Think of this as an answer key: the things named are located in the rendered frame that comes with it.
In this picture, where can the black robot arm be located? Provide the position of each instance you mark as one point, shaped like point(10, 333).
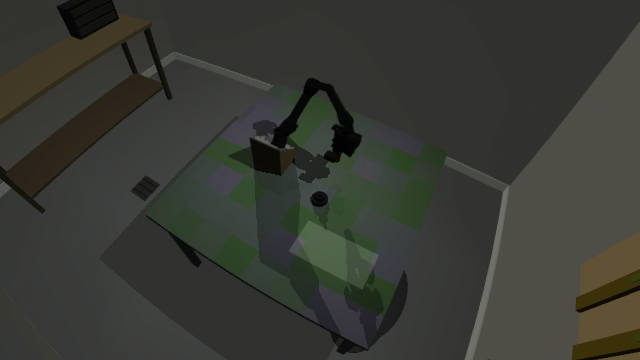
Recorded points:
point(347, 133)

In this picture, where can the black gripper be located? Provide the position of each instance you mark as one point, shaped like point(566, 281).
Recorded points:
point(332, 156)

